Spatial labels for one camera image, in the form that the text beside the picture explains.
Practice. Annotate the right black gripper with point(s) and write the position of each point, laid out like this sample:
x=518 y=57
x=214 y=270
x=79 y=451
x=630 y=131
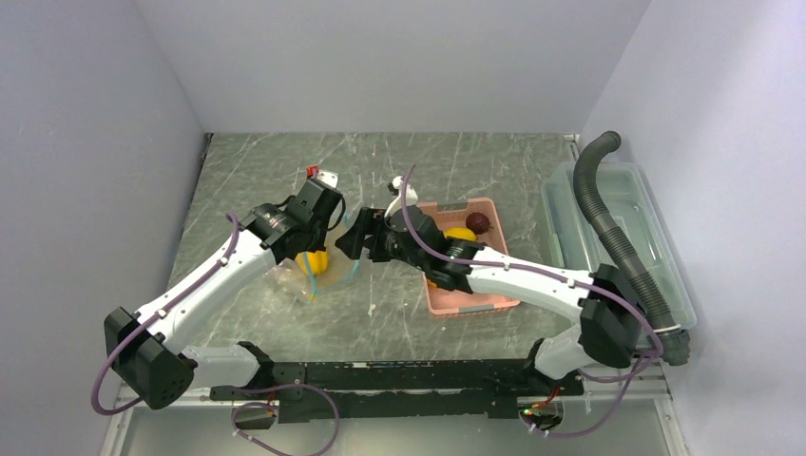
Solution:
x=353 y=241

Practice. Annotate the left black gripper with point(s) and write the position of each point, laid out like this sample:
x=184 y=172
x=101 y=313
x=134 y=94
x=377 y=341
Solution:
x=319 y=245

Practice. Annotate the clear zip bag blue zipper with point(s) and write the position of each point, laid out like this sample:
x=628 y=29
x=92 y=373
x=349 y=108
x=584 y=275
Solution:
x=306 y=288

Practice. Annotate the pink perforated plastic basket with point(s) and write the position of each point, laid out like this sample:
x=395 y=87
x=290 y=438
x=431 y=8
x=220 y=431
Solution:
x=443 y=303

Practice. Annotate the yellow mango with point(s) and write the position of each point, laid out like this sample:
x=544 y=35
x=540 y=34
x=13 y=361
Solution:
x=462 y=233

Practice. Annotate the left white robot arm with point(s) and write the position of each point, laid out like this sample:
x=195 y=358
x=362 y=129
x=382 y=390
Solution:
x=151 y=348

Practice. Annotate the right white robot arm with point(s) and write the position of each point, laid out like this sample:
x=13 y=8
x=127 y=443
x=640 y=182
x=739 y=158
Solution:
x=606 y=318

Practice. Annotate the dark brown passion fruit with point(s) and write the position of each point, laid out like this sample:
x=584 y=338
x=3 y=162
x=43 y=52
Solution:
x=479 y=223

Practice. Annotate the clear plastic storage bin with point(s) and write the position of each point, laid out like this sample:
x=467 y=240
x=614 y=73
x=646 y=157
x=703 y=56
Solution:
x=576 y=244

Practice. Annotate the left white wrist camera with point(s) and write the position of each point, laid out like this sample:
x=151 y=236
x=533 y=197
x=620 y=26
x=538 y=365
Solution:
x=327 y=177

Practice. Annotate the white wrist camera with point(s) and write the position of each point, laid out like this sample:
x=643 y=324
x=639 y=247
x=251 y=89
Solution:
x=327 y=177
x=395 y=189

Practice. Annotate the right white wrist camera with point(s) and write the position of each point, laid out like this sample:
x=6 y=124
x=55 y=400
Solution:
x=395 y=189

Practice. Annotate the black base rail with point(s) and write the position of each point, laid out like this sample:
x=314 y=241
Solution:
x=307 y=391

